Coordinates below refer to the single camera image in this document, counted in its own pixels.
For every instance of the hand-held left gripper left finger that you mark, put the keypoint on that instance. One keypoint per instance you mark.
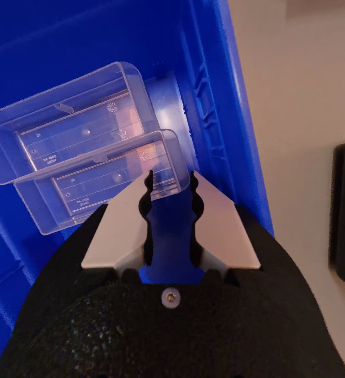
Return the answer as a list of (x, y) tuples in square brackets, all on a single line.
[(116, 236)]

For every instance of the blue plastic bin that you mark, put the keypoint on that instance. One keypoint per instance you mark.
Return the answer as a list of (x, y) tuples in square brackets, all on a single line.
[(72, 35)]

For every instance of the clear plastic drawer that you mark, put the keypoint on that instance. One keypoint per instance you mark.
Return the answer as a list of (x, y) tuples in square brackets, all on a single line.
[(101, 189), (72, 130)]

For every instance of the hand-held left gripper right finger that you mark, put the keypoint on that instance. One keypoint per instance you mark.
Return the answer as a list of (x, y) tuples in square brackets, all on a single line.
[(228, 236)]

